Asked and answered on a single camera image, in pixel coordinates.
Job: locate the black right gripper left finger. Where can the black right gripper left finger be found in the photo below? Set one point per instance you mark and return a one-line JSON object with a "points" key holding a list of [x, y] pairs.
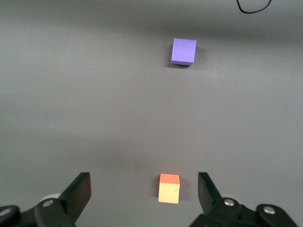
{"points": [[73, 196]]}

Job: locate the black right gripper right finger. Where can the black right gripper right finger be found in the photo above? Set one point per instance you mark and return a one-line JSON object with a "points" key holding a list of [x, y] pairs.
{"points": [[209, 196]]}

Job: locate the orange foam block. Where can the orange foam block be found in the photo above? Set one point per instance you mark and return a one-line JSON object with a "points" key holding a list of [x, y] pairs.
{"points": [[168, 191]]}

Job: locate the purple foam block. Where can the purple foam block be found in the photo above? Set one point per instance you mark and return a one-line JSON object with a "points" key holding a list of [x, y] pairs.
{"points": [[183, 52]]}

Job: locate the dark grey table mat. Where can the dark grey table mat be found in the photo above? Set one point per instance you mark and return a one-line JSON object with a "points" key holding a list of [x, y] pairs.
{"points": [[94, 106]]}

